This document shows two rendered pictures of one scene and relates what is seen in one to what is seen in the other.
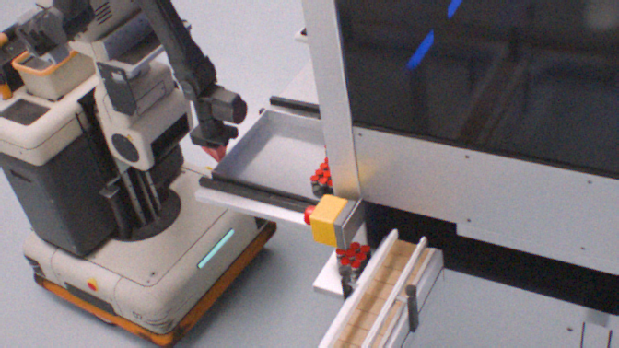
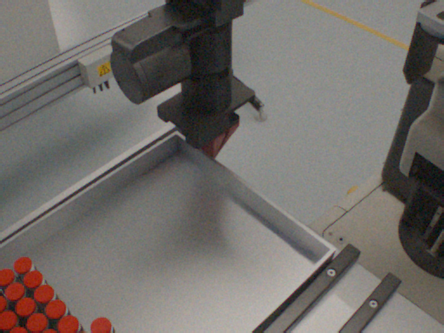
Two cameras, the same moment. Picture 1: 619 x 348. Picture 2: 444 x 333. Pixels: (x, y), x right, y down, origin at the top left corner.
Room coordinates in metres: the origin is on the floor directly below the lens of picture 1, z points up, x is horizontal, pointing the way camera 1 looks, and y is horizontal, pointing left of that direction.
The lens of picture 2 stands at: (1.63, -0.22, 1.34)
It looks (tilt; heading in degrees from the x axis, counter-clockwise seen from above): 47 degrees down; 100
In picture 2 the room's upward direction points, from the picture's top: straight up
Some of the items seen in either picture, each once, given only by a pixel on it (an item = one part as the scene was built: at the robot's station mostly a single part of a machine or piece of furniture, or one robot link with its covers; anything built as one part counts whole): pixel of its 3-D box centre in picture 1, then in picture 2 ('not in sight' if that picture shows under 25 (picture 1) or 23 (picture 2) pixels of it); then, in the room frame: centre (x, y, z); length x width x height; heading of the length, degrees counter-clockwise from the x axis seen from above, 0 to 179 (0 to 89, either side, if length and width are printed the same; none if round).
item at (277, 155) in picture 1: (299, 158); (136, 278); (1.50, 0.01, 0.90); 0.34 x 0.26 x 0.04; 54
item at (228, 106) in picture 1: (216, 95); (173, 27); (1.52, 0.17, 1.11); 0.11 x 0.09 x 0.12; 52
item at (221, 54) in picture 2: (207, 104); (200, 42); (1.54, 0.19, 1.07); 0.07 x 0.06 x 0.07; 52
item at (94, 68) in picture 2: not in sight; (100, 66); (1.05, 0.92, 0.50); 0.12 x 0.05 x 0.09; 55
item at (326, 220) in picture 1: (333, 221); not in sight; (1.16, -0.03, 1.00); 0.08 x 0.07 x 0.07; 55
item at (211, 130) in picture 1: (211, 124); (205, 86); (1.54, 0.20, 1.01); 0.10 x 0.07 x 0.07; 55
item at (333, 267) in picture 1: (356, 274); not in sight; (1.12, -0.06, 0.87); 0.14 x 0.13 x 0.02; 55
